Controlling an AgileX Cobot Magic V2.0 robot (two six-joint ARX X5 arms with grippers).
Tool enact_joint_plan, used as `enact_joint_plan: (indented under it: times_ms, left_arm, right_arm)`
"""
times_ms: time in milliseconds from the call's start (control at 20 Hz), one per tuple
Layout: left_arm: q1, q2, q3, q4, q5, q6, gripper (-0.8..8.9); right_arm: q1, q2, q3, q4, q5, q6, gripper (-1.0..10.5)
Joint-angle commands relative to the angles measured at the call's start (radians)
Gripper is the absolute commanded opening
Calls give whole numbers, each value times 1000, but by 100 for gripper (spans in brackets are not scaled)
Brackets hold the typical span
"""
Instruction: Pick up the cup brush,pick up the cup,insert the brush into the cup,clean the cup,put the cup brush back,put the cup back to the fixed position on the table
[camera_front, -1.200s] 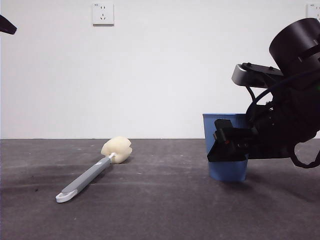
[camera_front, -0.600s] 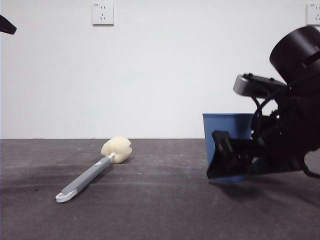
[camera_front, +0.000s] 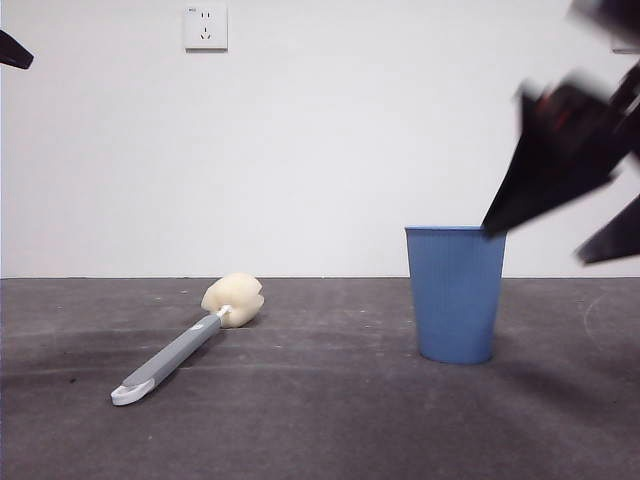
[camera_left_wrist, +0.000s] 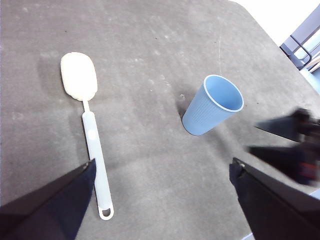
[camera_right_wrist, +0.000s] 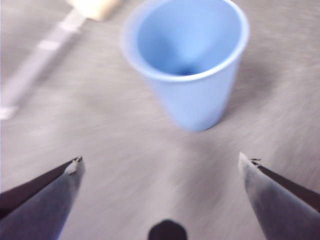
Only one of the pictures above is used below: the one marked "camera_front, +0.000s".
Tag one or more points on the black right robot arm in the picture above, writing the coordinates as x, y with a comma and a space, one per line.
630, 85

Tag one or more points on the blue ribbed plastic cup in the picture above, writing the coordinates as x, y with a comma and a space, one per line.
455, 300

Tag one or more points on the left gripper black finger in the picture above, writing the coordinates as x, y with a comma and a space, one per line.
15, 50

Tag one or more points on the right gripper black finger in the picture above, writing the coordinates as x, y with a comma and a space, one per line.
545, 175
615, 240

